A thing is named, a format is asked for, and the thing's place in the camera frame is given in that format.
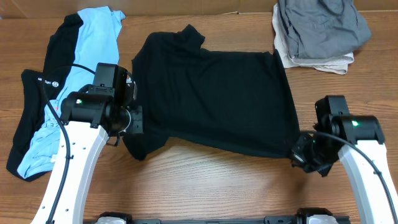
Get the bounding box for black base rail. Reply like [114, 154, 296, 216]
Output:
[90, 207, 351, 224]

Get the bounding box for grey folded shorts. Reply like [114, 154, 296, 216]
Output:
[278, 0, 372, 59]

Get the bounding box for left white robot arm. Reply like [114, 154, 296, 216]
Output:
[33, 92, 143, 223]

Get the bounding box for light blue printed t-shirt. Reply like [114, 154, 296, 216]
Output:
[17, 6, 126, 182]

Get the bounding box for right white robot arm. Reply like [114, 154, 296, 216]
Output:
[290, 114, 397, 223]

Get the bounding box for black logo t-shirt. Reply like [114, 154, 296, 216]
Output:
[6, 14, 83, 179]

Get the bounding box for beige folded garment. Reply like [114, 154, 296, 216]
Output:
[272, 3, 354, 75]

